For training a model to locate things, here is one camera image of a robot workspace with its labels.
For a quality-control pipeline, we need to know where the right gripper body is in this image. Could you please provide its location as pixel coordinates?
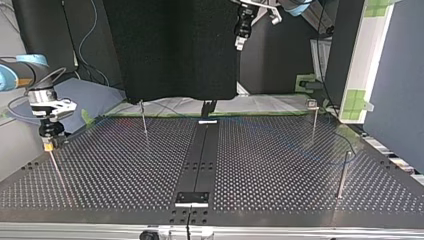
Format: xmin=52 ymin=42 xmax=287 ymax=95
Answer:
xmin=38 ymin=117 xmax=66 ymax=140

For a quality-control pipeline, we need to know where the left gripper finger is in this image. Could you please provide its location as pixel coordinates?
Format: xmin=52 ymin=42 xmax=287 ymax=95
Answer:
xmin=234 ymin=35 xmax=248 ymax=52

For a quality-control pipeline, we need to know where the connector holder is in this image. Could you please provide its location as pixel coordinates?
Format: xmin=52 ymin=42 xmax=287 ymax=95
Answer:
xmin=200 ymin=99 xmax=218 ymax=119

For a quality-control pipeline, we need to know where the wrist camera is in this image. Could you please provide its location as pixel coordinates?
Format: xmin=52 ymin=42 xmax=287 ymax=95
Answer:
xmin=30 ymin=97 xmax=78 ymax=122
xmin=265 ymin=5 xmax=284 ymax=26

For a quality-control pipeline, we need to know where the grey board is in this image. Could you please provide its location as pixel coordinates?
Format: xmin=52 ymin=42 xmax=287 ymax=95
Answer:
xmin=7 ymin=77 xmax=127 ymax=135

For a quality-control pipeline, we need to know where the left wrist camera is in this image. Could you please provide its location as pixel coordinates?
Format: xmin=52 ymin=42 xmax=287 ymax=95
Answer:
xmin=265 ymin=5 xmax=284 ymax=26

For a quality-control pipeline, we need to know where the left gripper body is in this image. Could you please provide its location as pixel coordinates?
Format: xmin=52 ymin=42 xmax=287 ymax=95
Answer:
xmin=234 ymin=2 xmax=260 ymax=39

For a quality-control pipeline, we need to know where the metal post with orange clip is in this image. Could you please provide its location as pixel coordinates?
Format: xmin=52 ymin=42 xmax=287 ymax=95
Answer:
xmin=305 ymin=98 xmax=320 ymax=142

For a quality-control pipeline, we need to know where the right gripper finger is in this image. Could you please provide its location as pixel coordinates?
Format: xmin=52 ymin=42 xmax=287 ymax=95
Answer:
xmin=41 ymin=135 xmax=57 ymax=153

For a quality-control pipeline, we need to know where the black panel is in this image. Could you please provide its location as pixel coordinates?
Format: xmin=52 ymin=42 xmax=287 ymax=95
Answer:
xmin=101 ymin=0 xmax=242 ymax=105

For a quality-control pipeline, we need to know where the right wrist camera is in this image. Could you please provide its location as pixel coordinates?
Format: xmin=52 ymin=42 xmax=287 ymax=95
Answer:
xmin=30 ymin=97 xmax=78 ymax=122

